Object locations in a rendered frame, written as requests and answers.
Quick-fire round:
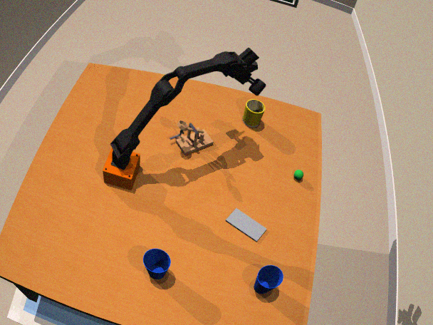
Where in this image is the dark blue cup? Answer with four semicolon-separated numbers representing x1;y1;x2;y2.
143;248;171;279
254;265;283;294

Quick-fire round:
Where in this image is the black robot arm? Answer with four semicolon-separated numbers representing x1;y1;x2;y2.
110;47;259;170

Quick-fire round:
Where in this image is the yellow cylindrical cup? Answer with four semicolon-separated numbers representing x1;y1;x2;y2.
242;99;266;128

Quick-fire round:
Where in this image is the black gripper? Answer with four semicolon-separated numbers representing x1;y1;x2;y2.
229;68;266;96

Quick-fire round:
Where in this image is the green ball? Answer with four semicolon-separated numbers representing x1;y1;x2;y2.
294;170;303;180

